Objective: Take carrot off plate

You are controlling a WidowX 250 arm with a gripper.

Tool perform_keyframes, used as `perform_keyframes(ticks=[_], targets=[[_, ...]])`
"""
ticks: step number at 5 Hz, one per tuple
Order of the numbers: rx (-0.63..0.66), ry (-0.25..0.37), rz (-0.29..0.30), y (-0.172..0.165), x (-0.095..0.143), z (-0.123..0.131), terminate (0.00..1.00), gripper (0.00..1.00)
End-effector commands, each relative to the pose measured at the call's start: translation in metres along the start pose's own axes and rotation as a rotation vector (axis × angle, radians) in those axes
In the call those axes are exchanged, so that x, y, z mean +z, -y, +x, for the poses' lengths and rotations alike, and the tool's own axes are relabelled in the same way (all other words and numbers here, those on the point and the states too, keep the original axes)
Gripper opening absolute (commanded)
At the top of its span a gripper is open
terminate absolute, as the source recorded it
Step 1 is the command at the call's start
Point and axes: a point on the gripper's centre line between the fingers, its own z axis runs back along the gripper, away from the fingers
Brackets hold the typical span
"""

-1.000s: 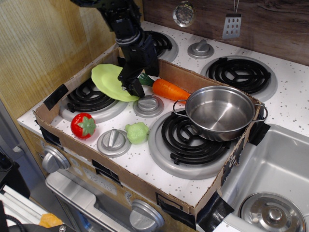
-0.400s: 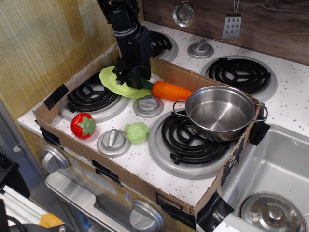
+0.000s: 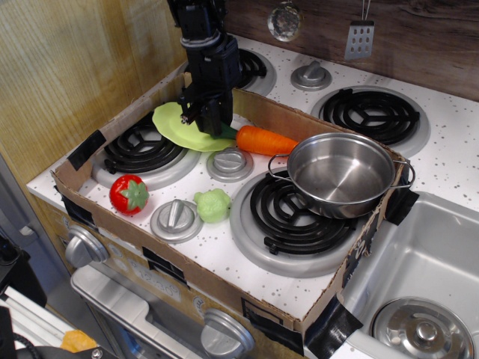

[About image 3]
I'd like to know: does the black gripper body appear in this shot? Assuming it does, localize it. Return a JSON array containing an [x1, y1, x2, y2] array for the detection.
[[179, 33, 242, 112]]

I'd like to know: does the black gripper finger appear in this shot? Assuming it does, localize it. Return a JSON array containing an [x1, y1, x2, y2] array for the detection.
[[180, 102, 203, 124], [200, 91, 234, 139]]

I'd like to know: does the orange toy carrot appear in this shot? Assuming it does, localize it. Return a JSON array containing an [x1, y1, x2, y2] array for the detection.
[[213, 125, 299, 156]]

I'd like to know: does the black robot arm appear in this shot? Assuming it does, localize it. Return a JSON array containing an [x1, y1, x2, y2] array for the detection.
[[168, 1, 242, 138]]

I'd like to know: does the light green plastic plate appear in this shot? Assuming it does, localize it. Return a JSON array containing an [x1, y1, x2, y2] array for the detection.
[[153, 102, 235, 152]]

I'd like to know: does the back left black burner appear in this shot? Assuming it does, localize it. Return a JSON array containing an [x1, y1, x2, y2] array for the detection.
[[178, 47, 278, 97]]

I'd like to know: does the black burner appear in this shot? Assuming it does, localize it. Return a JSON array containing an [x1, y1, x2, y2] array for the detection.
[[178, 47, 278, 97], [230, 168, 367, 278], [311, 85, 431, 159], [92, 113, 201, 191]]

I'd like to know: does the grey centre stove knob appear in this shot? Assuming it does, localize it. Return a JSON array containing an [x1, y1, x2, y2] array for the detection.
[[207, 147, 254, 183]]

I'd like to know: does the grey stove knob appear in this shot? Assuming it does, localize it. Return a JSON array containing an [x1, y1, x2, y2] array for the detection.
[[150, 199, 203, 244], [290, 61, 332, 91], [207, 147, 254, 183]]

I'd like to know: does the front left black burner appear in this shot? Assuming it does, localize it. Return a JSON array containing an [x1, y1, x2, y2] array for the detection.
[[92, 113, 201, 191]]

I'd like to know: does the hanging metal strainer spoon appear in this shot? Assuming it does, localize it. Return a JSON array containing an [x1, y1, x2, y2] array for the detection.
[[267, 1, 303, 43]]

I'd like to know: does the green toy lettuce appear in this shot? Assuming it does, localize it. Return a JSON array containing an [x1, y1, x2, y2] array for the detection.
[[194, 188, 231, 224]]

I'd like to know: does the red toy strawberry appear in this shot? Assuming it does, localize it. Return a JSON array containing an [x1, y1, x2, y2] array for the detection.
[[109, 174, 149, 215]]

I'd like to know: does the grey back stove knob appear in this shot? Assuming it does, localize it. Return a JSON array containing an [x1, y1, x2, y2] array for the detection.
[[290, 61, 332, 91]]

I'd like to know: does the grey front stove knob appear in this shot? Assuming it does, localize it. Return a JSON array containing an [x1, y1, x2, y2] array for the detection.
[[150, 199, 203, 244]]

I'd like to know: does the front right black burner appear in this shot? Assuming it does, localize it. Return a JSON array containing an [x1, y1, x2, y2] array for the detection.
[[230, 168, 367, 278]]

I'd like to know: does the stainless steel pot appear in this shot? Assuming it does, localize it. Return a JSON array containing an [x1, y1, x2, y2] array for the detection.
[[285, 132, 416, 219]]

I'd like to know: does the brown cardboard fence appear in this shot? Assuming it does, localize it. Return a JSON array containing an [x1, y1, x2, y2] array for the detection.
[[53, 74, 418, 358]]

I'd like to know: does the hanging metal slotted spatula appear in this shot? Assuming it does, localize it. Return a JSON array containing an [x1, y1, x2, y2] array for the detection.
[[344, 1, 375, 61]]

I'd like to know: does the back right black burner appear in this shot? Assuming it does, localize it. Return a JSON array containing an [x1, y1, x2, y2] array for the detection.
[[311, 85, 431, 159]]

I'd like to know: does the left silver oven dial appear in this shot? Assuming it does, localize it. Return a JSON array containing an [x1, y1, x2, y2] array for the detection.
[[65, 224, 109, 269]]

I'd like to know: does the silver oven dial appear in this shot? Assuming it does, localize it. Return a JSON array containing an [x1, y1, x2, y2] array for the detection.
[[201, 308, 255, 359], [65, 224, 109, 269]]

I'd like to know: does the right silver oven dial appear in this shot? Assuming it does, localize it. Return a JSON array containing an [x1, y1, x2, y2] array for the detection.
[[201, 308, 255, 359]]

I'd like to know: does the orange yellow cloth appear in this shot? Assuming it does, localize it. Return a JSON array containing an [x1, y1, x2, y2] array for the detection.
[[60, 329, 98, 353]]

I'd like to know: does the grey sink basin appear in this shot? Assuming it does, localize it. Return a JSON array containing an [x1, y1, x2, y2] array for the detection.
[[326, 192, 478, 358]]

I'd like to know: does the steel pot lid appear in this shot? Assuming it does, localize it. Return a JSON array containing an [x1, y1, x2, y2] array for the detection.
[[370, 297, 476, 358]]

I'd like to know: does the silver oven door handle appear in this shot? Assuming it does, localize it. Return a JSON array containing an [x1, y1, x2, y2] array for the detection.
[[71, 266, 198, 358]]

